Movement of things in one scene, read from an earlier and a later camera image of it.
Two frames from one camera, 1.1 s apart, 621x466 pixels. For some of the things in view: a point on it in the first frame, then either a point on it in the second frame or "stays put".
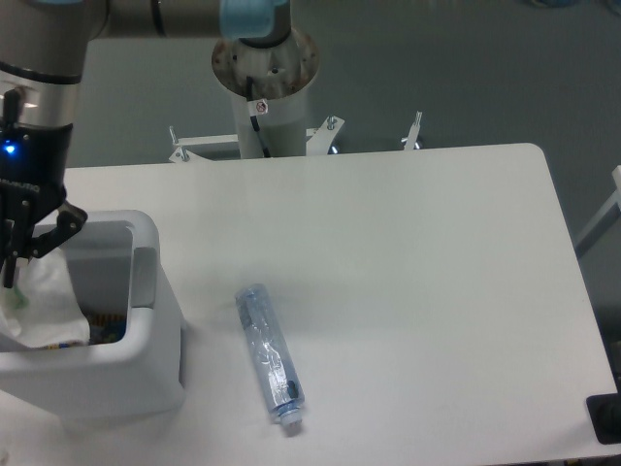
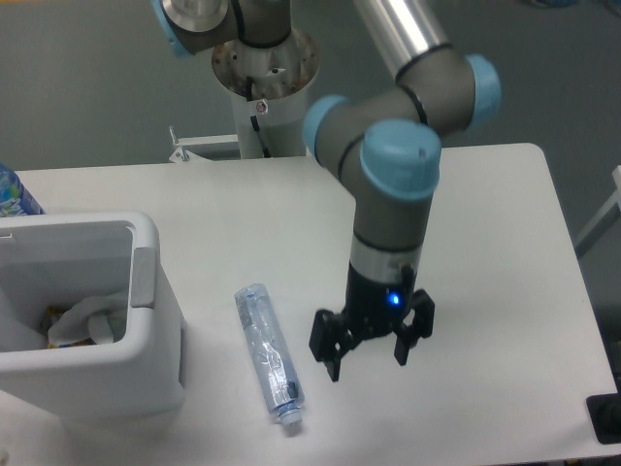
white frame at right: (608, 215) stays put
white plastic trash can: (118, 261) stays put
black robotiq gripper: (34, 162) → (372, 308)
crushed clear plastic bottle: (271, 352) stays put
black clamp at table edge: (604, 412) stays put
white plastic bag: (45, 308) → (101, 318)
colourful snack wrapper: (104, 328) → (51, 314)
